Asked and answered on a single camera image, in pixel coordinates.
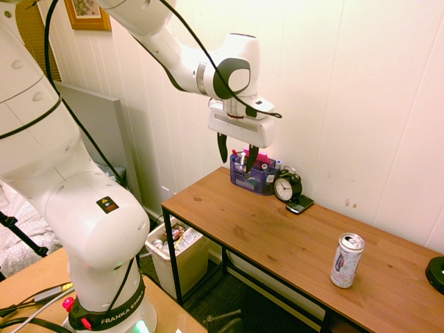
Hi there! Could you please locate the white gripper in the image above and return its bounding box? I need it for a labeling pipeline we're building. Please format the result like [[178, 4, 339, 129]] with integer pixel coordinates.
[[207, 105, 277, 173]]

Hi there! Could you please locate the white floral drink can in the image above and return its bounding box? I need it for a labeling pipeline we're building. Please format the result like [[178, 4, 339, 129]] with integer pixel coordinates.
[[330, 232, 366, 289]]

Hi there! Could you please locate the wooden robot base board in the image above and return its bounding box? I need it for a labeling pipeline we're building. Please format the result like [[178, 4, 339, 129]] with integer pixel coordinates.
[[0, 246, 209, 333]]

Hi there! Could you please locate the white plastic trash bin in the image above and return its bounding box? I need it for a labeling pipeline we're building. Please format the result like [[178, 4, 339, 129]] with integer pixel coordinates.
[[144, 216, 212, 300]]

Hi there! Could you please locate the pink sticky note pad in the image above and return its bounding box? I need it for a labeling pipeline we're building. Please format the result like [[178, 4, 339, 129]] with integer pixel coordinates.
[[243, 148, 272, 166]]

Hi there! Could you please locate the purple desk organizer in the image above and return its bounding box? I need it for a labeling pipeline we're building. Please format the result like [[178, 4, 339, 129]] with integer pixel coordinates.
[[229, 152, 280, 197]]

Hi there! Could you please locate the black twin-bell alarm clock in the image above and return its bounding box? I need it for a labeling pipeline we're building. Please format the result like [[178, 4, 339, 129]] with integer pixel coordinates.
[[273, 166, 303, 203]]

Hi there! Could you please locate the black mobile phone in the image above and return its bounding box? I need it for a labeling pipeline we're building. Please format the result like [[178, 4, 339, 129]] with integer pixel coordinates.
[[285, 194, 315, 216]]

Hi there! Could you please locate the white paper package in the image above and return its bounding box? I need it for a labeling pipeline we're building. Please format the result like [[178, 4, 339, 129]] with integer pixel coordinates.
[[173, 227, 203, 251]]

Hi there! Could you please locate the dark snack wrapper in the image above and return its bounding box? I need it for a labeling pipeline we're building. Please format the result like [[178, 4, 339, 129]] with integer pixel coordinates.
[[165, 223, 185, 241]]

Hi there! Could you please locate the grey flat board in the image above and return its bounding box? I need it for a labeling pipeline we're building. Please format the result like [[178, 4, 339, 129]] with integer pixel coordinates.
[[54, 82, 142, 204]]

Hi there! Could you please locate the black clamp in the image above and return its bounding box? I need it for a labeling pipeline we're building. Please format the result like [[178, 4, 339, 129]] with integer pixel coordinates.
[[203, 308, 244, 333]]

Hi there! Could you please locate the wooden framed picture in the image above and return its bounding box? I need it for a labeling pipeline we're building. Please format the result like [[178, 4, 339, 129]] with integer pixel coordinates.
[[63, 0, 112, 33]]

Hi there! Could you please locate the white patterned bed cover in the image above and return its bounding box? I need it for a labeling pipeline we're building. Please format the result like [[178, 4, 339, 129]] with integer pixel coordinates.
[[0, 180, 64, 279]]

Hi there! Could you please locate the black tripod leg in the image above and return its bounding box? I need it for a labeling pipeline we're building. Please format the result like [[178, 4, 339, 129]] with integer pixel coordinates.
[[0, 210, 49, 258]]

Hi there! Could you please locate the tan window blind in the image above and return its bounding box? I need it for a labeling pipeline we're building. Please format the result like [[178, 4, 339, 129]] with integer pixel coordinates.
[[15, 0, 62, 83]]

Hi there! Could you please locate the black round device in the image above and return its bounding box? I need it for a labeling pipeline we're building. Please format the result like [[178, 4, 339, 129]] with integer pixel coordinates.
[[425, 256, 444, 296]]

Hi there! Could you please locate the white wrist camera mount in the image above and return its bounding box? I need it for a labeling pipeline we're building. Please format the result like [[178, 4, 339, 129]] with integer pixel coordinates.
[[244, 97, 275, 119]]

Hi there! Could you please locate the wooden table black frame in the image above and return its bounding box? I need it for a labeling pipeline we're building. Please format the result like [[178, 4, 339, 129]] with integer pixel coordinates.
[[161, 205, 368, 333]]

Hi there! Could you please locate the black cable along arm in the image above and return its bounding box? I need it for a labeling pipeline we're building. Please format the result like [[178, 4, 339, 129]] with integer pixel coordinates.
[[0, 0, 283, 313]]

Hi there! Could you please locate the grey usb adapter cable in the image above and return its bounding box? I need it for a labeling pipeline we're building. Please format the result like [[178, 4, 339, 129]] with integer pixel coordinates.
[[0, 282, 75, 318]]

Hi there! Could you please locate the white cable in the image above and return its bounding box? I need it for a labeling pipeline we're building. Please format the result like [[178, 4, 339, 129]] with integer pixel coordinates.
[[12, 297, 72, 333]]

